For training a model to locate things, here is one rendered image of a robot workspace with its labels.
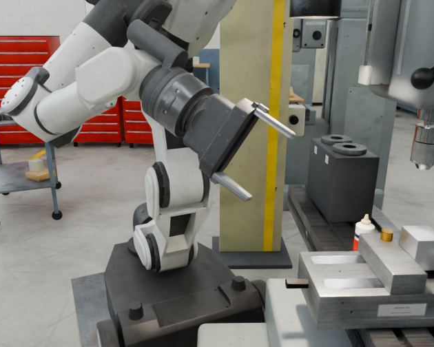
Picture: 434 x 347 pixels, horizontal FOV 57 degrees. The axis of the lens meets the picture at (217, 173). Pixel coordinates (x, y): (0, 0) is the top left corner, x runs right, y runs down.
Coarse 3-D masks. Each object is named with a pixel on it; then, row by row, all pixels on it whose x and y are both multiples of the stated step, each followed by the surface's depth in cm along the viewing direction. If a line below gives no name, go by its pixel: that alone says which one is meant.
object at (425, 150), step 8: (416, 136) 70; (424, 136) 68; (432, 136) 68; (416, 144) 70; (424, 144) 68; (432, 144) 68; (416, 152) 70; (424, 152) 69; (432, 152) 68; (416, 160) 70; (424, 160) 69; (432, 160) 69
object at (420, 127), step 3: (420, 123) 71; (423, 123) 71; (417, 126) 69; (420, 126) 69; (423, 126) 68; (426, 126) 68; (417, 129) 69; (420, 129) 69; (423, 129) 68; (426, 129) 68; (429, 129) 67; (432, 129) 67; (423, 132) 68; (426, 132) 68; (429, 132) 68; (432, 132) 67
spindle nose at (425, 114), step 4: (420, 112) 68; (424, 112) 67; (428, 112) 67; (432, 112) 66; (420, 116) 68; (424, 116) 67; (428, 116) 67; (432, 116) 67; (428, 120) 67; (432, 120) 67
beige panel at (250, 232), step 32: (256, 0) 221; (288, 0) 221; (224, 32) 226; (256, 32) 226; (288, 32) 226; (224, 64) 232; (256, 64) 232; (288, 64) 232; (224, 96) 238; (256, 96) 238; (288, 96) 238; (256, 128) 244; (256, 160) 251; (224, 192) 257; (256, 192) 258; (224, 224) 265; (256, 224) 265; (224, 256) 266; (256, 256) 266; (288, 256) 266
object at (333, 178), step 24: (312, 144) 122; (336, 144) 111; (312, 168) 123; (336, 168) 104; (360, 168) 104; (312, 192) 123; (336, 192) 106; (360, 192) 107; (336, 216) 108; (360, 216) 109
